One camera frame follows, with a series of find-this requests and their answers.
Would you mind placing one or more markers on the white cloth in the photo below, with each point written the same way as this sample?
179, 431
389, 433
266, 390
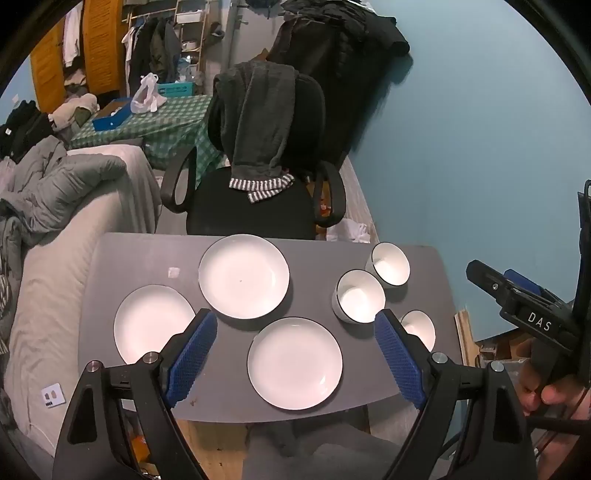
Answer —
355, 232

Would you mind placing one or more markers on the beige cloth pile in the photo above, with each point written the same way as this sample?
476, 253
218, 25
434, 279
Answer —
74, 110

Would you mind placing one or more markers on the black clothes pile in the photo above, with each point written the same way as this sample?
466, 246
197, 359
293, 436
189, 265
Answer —
23, 127

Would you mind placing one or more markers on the person's right forearm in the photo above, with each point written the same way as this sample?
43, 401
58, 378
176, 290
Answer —
561, 447

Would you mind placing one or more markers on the blue tray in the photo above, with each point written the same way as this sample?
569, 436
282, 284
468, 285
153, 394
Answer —
111, 121

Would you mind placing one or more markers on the white plastic bag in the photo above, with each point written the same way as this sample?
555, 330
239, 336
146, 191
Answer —
145, 94

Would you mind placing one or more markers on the white plate with black rim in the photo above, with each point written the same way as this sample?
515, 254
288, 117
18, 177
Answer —
147, 323
244, 277
295, 364

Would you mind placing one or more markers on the wooden planks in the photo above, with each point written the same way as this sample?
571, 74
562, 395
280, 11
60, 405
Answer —
467, 339

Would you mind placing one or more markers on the white wall socket plate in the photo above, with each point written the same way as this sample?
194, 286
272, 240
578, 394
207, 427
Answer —
52, 397

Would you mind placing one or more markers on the cardboard box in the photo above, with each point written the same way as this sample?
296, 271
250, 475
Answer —
505, 346

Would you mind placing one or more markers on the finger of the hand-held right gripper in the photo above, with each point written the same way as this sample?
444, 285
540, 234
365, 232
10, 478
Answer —
517, 307
524, 282

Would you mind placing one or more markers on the white hanging shirt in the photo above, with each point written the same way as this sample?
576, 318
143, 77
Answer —
72, 32

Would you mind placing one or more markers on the small white sticker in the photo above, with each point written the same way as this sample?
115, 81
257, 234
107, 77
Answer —
174, 272

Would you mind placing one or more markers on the bed with grey sheet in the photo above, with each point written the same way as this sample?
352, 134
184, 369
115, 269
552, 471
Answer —
55, 300

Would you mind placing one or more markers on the grey sweater with striped cuffs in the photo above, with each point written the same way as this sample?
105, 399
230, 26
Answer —
258, 120

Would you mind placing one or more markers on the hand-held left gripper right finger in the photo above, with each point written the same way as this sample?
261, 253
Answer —
399, 360

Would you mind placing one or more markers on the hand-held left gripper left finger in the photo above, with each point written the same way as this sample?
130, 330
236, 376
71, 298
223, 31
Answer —
194, 355

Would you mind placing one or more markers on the white shelf unit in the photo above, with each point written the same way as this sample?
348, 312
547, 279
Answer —
190, 27

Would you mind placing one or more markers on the orange wardrobe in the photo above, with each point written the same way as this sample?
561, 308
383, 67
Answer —
104, 46

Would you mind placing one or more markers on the person's right hand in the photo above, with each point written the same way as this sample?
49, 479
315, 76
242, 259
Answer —
558, 394

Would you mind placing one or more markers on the white bowl with black rim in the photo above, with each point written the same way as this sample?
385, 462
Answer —
392, 265
362, 300
420, 327

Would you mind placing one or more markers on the black office chair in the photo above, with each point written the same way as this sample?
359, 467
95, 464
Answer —
249, 212

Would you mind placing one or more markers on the person's grey pants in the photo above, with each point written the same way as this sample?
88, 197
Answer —
323, 457

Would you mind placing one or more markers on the blue plastic basket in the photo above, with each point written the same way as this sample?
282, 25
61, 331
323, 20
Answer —
178, 89

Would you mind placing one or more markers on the striped grey cloth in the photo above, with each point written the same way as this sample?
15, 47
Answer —
3, 290

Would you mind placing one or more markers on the dark hanging clothes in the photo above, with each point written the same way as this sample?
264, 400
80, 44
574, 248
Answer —
154, 46

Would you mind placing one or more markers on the black jacket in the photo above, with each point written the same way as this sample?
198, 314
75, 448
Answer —
341, 46

